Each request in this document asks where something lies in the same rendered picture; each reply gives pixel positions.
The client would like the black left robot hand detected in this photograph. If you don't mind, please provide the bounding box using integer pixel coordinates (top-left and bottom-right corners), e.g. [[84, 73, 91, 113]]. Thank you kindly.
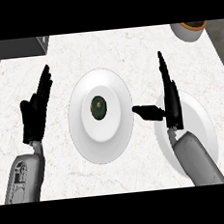
[[14, 64, 60, 146]]

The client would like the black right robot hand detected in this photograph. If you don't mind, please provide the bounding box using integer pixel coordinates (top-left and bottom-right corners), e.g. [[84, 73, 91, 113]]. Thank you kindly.
[[126, 48, 185, 135]]

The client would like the dark green squash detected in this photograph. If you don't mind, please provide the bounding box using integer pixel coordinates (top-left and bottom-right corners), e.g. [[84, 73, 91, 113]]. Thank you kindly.
[[88, 95, 109, 122]]

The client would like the large white plate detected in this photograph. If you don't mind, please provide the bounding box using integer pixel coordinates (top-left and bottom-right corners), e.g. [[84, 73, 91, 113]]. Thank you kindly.
[[63, 65, 139, 168]]

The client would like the dark grey appliance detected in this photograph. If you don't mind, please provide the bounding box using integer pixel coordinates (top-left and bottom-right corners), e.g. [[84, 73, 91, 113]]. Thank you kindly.
[[0, 36, 52, 61]]

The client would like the white pot with orange rim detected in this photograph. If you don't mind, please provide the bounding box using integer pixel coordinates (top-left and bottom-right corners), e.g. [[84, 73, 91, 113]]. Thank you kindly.
[[169, 20, 210, 45]]

